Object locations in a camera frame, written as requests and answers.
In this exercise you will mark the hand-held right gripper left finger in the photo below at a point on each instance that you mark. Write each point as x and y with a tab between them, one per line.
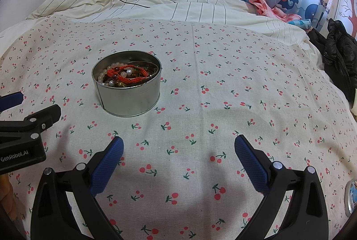
107	167

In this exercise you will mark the round tin lid blue print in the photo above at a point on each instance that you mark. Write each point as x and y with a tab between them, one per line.
352	198

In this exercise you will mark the white printed paper bag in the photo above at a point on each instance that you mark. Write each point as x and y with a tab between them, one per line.
354	110

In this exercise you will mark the round metal tin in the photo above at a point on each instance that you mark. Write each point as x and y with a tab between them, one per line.
131	102

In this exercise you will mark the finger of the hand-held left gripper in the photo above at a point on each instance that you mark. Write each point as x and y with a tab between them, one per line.
41	117
12	99

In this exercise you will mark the white striped quilt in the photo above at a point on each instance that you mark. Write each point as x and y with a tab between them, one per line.
209	11

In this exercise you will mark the light blue cloth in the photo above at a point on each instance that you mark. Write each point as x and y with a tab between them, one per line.
299	23

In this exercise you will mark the cherry print bedsheet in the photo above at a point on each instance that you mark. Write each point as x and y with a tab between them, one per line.
223	75

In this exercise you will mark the black jacket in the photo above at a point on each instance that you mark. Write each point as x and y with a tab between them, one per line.
337	53

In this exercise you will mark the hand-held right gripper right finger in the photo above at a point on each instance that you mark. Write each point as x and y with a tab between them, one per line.
251	164

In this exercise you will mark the pink cloth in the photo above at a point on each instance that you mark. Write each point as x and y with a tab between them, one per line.
262	4

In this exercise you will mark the tree wall sticker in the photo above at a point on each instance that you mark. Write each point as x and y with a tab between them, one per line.
352	11

